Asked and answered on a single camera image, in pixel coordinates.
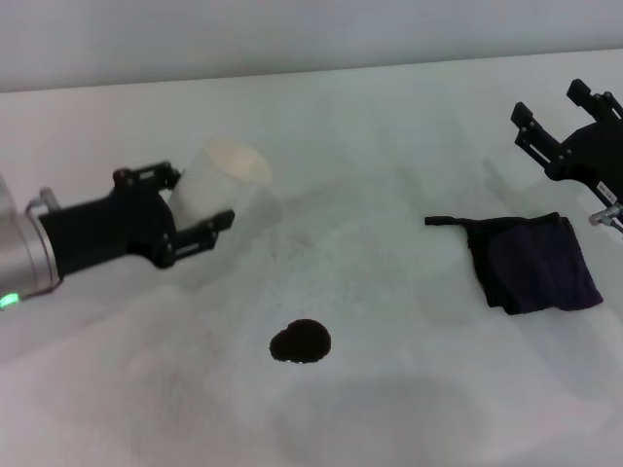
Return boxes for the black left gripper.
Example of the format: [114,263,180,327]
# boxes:
[37,160,237,279]

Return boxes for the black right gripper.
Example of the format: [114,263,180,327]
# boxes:
[509,78,623,208]

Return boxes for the white paper cup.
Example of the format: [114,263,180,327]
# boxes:
[169,137,273,230]

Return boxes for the dark purple rag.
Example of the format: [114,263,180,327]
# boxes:
[423,211,605,316]

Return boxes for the black water stain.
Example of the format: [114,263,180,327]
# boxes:
[269,318,333,365]

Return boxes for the silver cable connector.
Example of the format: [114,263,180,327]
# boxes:
[588,206,623,230]

